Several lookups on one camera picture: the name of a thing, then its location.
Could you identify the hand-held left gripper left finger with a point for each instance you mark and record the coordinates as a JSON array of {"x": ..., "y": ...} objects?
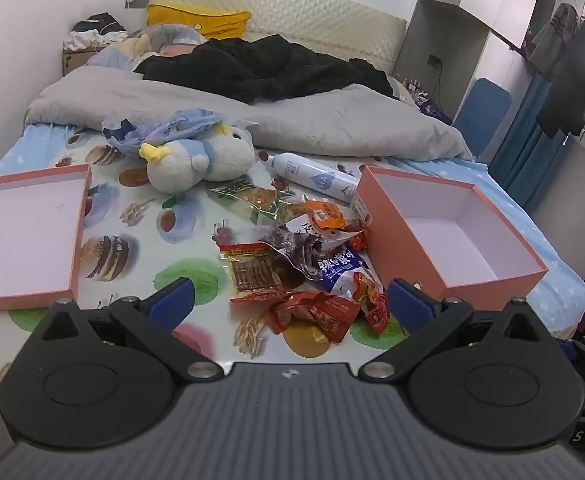
[{"x": 172, "y": 302}]

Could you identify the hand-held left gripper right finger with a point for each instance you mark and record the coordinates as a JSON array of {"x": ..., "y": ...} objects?
[{"x": 407, "y": 306}]

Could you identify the red orange snack packet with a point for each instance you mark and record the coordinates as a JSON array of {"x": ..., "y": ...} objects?
[{"x": 372, "y": 302}]

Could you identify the red foil snack packet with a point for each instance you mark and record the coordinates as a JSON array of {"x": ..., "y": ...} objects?
[
  {"x": 335, "y": 317},
  {"x": 297, "y": 312}
]

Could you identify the blue white snack packet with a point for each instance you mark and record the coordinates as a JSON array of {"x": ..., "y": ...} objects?
[{"x": 342, "y": 265}]

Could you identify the pink cardboard box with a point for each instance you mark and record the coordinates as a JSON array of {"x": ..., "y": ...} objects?
[{"x": 452, "y": 240}]

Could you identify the red header meat stick packet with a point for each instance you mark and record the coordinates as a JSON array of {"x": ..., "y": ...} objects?
[{"x": 257, "y": 270}]

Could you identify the green header snack packet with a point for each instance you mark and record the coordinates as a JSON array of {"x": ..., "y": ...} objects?
[{"x": 252, "y": 195}]

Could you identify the blue white plush penguin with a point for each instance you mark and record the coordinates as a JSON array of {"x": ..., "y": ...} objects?
[{"x": 212, "y": 160}]

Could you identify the white spray bottle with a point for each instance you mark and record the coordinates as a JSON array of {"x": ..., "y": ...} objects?
[{"x": 312, "y": 175}]

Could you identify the pink box lid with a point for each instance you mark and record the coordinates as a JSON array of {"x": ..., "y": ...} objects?
[{"x": 22, "y": 240}]

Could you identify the light blue plastic bag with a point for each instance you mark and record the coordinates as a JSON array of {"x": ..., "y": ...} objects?
[{"x": 172, "y": 127}]

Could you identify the blue curtain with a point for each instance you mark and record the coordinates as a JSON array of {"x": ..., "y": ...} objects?
[{"x": 522, "y": 160}]

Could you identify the grey duvet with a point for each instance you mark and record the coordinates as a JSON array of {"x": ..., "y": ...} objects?
[{"x": 322, "y": 120}]

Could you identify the blue chair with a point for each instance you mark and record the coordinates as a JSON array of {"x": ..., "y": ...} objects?
[{"x": 482, "y": 115}]

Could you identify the grey white pillow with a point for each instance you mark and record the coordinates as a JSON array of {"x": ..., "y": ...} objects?
[{"x": 405, "y": 90}]

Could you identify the black coat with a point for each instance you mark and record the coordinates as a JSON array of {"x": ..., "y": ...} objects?
[{"x": 252, "y": 70}]

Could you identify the cartoon print blanket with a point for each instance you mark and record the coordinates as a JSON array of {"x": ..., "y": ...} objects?
[{"x": 122, "y": 52}]

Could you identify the pile of clothes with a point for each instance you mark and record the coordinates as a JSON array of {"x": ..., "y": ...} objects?
[{"x": 97, "y": 30}]

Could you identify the grey wardrobe cabinet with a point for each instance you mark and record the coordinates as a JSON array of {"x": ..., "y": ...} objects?
[{"x": 447, "y": 25}]

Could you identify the yellow pillow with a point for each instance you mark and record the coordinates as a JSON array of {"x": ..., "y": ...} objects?
[{"x": 187, "y": 17}]

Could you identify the hanging black garment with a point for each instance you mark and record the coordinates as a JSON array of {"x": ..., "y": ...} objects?
[{"x": 582, "y": 75}]

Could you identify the cream padded headboard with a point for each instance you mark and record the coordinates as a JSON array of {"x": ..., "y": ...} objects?
[{"x": 322, "y": 25}]

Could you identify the hanging grey garment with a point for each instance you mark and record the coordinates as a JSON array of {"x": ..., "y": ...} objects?
[{"x": 552, "y": 40}]

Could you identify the black wall outlet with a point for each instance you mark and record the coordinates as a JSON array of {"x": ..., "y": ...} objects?
[{"x": 435, "y": 61}]

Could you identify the grey wall plate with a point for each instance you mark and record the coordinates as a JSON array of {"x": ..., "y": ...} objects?
[{"x": 135, "y": 2}]

